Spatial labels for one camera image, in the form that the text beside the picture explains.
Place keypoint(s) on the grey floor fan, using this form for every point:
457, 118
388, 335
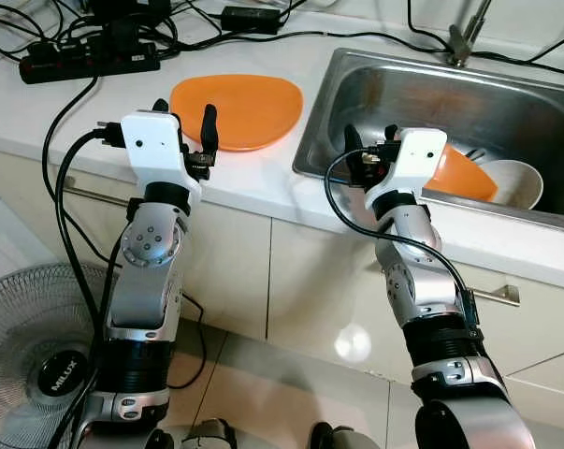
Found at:
38, 318

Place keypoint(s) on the stainless steel sink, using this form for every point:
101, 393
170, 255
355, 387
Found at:
506, 103

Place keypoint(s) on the grey robot right foot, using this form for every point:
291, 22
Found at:
347, 440

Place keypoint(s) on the orange plastic plate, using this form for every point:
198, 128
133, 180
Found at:
244, 108

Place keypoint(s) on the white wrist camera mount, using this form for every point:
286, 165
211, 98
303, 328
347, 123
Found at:
417, 154
155, 140

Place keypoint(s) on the black power adapter brick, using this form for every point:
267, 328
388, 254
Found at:
252, 19

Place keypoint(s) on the grey robot left foot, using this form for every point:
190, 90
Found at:
211, 435

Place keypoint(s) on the metal faucet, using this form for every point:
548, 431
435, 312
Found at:
461, 47

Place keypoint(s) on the black power strip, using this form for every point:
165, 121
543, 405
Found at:
85, 64

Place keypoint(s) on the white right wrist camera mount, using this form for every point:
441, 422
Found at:
417, 154

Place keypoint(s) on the white kitchen cabinet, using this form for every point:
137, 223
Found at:
310, 281

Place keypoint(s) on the orange plastic bowl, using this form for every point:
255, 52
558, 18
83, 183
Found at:
459, 173

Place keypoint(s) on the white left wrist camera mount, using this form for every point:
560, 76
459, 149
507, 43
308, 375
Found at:
155, 140

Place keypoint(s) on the black battery charger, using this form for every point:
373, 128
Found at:
132, 9

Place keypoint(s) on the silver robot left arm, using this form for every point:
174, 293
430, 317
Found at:
151, 271

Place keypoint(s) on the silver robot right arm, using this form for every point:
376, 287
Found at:
422, 295

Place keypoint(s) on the grey robot foot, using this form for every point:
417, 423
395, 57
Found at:
347, 440
211, 435

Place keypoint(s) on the white bowl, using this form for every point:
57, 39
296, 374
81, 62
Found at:
520, 182

